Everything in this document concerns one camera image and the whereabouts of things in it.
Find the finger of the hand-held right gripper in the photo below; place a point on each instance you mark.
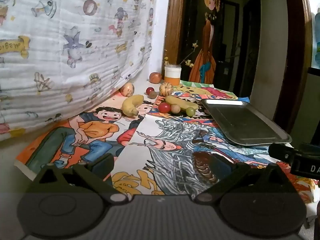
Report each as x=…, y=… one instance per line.
x=281, y=152

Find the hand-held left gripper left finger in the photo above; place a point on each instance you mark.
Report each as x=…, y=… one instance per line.
x=103, y=162

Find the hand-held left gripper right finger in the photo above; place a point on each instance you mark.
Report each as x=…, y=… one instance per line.
x=240, y=172

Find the metal tray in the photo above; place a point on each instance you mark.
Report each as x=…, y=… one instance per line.
x=245, y=125

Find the yellow banana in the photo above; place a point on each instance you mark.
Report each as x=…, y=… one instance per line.
x=132, y=105

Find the pale pink striped pepino melon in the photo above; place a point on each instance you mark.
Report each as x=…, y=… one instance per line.
x=127, y=89

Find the green grape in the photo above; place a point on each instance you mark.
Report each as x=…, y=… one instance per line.
x=190, y=111

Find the red cherry tomato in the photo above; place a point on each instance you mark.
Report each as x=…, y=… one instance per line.
x=150, y=90
x=164, y=107

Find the brown longan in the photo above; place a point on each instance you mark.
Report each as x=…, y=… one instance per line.
x=175, y=108
x=153, y=95

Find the greenish banana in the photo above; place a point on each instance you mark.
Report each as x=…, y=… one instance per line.
x=180, y=103

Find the yellow striped pepino melon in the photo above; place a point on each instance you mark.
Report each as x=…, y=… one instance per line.
x=166, y=89

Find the cartoon boy poster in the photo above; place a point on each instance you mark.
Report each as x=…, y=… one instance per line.
x=100, y=127

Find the white-haired figure poster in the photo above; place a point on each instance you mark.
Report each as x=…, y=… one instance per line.
x=170, y=140

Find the small red apple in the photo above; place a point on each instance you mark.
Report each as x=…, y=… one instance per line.
x=155, y=77

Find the dark wooden door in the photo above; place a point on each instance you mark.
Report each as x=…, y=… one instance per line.
x=250, y=55

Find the white and orange jar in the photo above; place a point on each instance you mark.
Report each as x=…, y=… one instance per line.
x=172, y=76

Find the white cartoon printed blanket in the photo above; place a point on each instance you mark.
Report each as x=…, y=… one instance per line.
x=75, y=55

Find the dried yellow flower stems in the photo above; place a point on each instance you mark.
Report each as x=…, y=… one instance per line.
x=190, y=63

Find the wall poster orange dress figure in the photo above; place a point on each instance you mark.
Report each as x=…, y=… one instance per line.
x=205, y=62

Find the wooden door frame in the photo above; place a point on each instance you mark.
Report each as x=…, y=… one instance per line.
x=175, y=30

